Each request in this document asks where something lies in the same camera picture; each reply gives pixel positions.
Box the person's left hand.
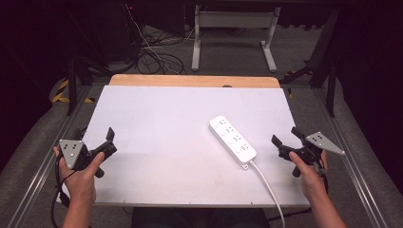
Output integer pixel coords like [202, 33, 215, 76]
[52, 145, 106, 205]

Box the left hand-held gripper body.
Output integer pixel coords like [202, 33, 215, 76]
[58, 139, 118, 179]

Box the white metal desk frame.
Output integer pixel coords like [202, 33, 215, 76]
[190, 4, 282, 73]

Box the white floor cable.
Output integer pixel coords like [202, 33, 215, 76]
[124, 3, 198, 76]

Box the metal floor rail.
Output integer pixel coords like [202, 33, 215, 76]
[312, 86, 389, 228]
[6, 85, 93, 228]

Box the white table board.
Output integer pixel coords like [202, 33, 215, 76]
[56, 85, 311, 209]

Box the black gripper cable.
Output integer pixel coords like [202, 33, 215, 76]
[50, 154, 78, 228]

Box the black metal stand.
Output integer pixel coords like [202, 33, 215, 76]
[278, 9, 338, 119]

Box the white power strip cable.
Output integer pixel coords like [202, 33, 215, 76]
[249, 161, 287, 228]

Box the black floor cable bundle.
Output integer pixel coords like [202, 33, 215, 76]
[135, 47, 188, 76]

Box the white power strip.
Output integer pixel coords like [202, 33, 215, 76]
[208, 115, 258, 171]

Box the black tripod stand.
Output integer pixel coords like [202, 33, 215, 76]
[66, 56, 112, 117]

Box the yellow black hazard tape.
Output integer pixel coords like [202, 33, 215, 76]
[51, 79, 95, 105]

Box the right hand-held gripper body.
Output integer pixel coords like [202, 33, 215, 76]
[277, 131, 346, 179]

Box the person's right hand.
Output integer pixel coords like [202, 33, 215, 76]
[288, 149, 329, 201]

